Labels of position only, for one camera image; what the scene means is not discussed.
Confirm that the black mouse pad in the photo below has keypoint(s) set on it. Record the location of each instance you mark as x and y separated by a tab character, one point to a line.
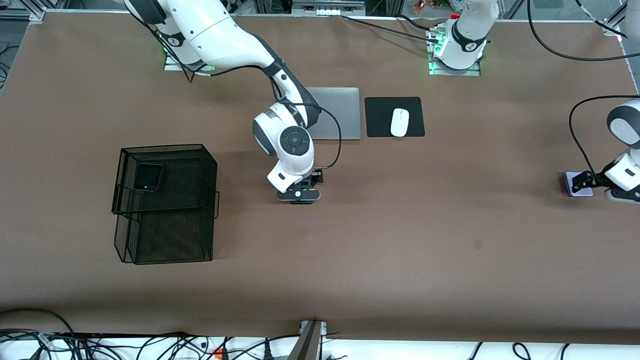
380	117

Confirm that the white power strip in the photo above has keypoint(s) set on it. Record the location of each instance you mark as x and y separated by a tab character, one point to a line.
327	11

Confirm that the silver closed laptop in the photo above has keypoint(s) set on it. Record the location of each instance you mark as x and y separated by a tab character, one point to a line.
345	115

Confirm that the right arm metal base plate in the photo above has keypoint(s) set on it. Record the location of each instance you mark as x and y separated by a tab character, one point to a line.
172	65

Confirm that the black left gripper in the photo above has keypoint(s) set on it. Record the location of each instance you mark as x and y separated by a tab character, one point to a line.
593	178

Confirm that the lavender flip phone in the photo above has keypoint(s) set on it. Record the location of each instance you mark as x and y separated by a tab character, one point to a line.
586	192

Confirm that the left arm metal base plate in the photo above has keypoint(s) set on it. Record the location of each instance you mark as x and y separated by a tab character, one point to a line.
475	72

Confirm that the black mesh two-tier tray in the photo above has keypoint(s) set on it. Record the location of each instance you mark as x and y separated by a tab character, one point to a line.
170	235

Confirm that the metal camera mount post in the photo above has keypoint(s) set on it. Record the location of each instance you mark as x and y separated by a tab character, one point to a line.
307	345

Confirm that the white computer mouse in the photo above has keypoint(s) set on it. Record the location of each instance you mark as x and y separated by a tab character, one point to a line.
400	122

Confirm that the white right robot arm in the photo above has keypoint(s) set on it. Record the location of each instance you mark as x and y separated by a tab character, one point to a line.
220	35

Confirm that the aluminium frame corner bar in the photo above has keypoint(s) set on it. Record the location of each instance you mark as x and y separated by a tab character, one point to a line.
35	15

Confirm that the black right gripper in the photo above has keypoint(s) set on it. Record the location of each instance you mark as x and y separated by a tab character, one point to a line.
316	177

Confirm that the black square flip phone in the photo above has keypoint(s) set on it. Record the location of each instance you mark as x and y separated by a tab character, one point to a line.
149	175

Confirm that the aluminium frame profile with bracket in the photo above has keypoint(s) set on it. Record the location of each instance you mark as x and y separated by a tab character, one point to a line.
611	26

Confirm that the black power plug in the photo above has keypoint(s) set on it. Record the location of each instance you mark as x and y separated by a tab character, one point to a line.
267	354

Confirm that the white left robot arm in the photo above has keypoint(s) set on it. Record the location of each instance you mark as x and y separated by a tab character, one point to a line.
467	30

